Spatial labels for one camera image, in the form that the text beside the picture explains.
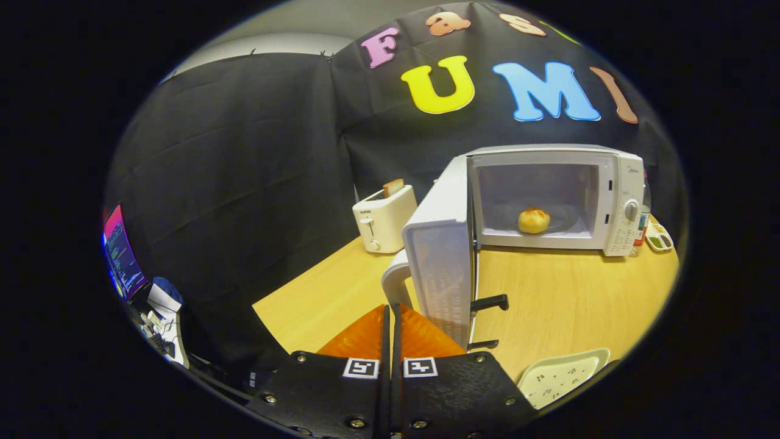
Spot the white microwave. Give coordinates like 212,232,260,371
381,144,645,351

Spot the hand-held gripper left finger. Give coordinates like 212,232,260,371
247,304,392,439

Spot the divided dish of beans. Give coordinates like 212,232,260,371
646,218,674,253

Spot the golden bread roll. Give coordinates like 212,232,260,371
517,207,551,235

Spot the white toaster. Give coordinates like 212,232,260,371
352,184,419,254

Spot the clear plastic water bottle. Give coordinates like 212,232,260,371
634,174,653,248

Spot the pale green speckled plate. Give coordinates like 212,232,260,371
517,348,611,410

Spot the computer monitor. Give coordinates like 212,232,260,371
102,204,149,301

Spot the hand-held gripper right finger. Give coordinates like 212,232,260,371
391,304,540,439

